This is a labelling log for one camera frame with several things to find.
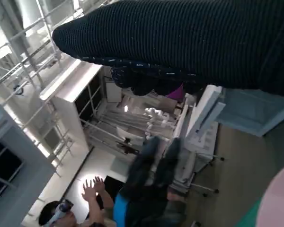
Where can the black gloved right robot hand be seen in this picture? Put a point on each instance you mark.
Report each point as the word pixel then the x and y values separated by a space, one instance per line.
pixel 180 40

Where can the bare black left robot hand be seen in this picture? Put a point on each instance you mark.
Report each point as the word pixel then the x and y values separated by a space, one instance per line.
pixel 144 196

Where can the person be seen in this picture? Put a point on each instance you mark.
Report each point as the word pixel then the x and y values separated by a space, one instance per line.
pixel 92 201

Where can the metal pipe frame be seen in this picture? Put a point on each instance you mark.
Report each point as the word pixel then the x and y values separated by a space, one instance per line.
pixel 57 55

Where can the white shelf cabinet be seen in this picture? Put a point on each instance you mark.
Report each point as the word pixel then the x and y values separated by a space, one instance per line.
pixel 68 94

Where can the grey chair with casters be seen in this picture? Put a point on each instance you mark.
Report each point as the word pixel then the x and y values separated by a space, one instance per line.
pixel 191 165

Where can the green cutting mat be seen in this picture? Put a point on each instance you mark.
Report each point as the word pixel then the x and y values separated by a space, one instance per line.
pixel 248 217

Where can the pink bowl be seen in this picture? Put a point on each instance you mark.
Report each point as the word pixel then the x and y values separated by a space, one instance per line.
pixel 279 201

